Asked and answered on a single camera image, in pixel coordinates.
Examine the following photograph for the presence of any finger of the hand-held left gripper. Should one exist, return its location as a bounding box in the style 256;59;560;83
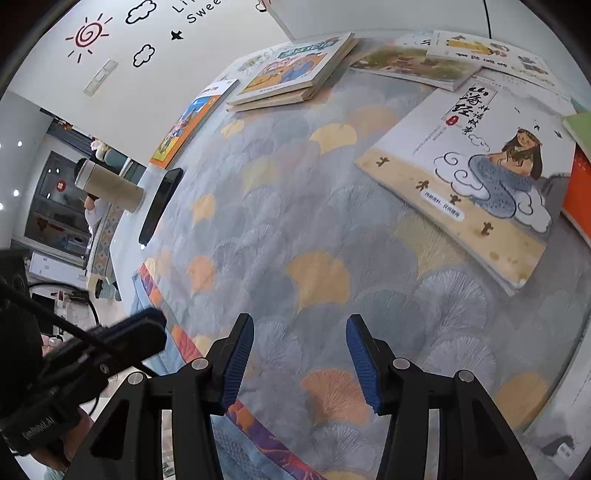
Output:
88;308;168;370

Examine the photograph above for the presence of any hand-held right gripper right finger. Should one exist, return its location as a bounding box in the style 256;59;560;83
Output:
345;314;540;480

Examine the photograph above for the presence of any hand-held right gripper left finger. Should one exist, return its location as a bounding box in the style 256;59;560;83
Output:
62;313;256;480

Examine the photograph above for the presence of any landscape painting cover book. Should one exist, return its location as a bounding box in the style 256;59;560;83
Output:
348;41;483;92

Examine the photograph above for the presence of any green cover book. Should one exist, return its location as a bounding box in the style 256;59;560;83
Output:
562;111;591;160

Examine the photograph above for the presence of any stack of picture books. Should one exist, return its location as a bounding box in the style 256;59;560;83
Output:
226;37;362;114

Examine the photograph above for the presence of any black phone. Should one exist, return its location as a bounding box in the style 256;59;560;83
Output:
139;167;184;246

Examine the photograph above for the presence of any glass cabinet door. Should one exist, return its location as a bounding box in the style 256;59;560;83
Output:
23;138;93;268

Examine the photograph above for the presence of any beige thermos cup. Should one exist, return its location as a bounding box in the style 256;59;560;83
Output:
74;158;145;213

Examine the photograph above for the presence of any fan pattern table mat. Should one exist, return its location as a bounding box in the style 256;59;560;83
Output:
131;32;591;480

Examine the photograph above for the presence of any orange blue cartoon book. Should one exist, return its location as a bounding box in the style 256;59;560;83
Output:
148;78;240;169

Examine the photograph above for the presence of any mermaid cover book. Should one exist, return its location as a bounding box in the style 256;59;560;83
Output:
355;83;578;296

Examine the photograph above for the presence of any orange brown cover book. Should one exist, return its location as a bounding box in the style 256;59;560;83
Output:
560;148;591;238

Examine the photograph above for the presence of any white cover book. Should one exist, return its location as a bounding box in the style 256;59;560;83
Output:
215;44;296;88

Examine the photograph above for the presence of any beige cartoon cover book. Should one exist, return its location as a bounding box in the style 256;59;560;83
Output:
227;31;360;106

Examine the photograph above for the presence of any white book yellow figure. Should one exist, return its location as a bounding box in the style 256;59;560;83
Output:
425;30;561;90

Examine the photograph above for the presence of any white bookshelf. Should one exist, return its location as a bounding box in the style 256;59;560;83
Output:
265;0;532;42

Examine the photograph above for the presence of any black cable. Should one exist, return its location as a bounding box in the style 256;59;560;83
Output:
0;279;155;372

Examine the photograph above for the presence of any white light switch plate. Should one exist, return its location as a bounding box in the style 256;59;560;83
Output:
83;58;116;95

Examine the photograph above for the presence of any cloud wall sticker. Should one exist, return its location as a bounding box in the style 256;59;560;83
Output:
132;45;157;68
126;0;158;24

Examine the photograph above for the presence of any sun wall sticker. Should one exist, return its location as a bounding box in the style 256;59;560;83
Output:
65;14;114;61

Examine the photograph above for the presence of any lettering wall sticker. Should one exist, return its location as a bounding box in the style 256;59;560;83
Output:
171;0;227;25

